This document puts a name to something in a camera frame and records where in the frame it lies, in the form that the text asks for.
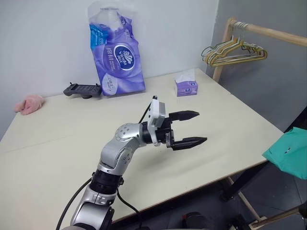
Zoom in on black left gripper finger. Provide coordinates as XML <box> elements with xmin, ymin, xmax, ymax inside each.
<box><xmin>168</xmin><ymin>110</ymin><xmax>200</xmax><ymax>122</ymax></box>
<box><xmin>172</xmin><ymin>136</ymin><xmax>208</xmax><ymax>151</ymax></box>

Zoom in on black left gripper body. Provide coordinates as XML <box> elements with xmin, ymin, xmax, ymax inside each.
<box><xmin>157</xmin><ymin>115</ymin><xmax>176</xmax><ymax>151</ymax></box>

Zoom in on green shorts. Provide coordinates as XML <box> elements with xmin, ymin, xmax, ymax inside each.
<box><xmin>261</xmin><ymin>126</ymin><xmax>307</xmax><ymax>180</ymax></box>

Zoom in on purple tissue pack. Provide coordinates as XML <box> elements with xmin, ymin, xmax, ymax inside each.
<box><xmin>174</xmin><ymin>70</ymin><xmax>200</xmax><ymax>97</ymax></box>

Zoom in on black metal table leg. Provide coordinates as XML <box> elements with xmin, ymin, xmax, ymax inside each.
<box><xmin>220</xmin><ymin>111</ymin><xmax>307</xmax><ymax>202</ymax></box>

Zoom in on purple toilet paper pack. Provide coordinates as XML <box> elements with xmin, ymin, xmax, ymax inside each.
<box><xmin>87</xmin><ymin>1</ymin><xmax>147</xmax><ymax>97</ymax></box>

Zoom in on dark rounded shape red mark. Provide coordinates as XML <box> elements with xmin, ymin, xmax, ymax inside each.
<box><xmin>181</xmin><ymin>211</ymin><xmax>212</xmax><ymax>230</ymax></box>

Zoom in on black handheld controller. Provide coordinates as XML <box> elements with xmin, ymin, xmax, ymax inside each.
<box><xmin>63</xmin><ymin>82</ymin><xmax>103</xmax><ymax>99</ymax></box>

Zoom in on wooden garment rack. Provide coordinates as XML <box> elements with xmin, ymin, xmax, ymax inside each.
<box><xmin>212</xmin><ymin>17</ymin><xmax>307</xmax><ymax>230</ymax></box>

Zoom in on pink fluffy cloth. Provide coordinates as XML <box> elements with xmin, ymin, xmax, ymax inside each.
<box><xmin>13</xmin><ymin>94</ymin><xmax>46</xmax><ymax>115</ymax></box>

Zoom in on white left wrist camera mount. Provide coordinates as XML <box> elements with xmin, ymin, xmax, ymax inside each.
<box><xmin>146</xmin><ymin>95</ymin><xmax>166</xmax><ymax>147</ymax></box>

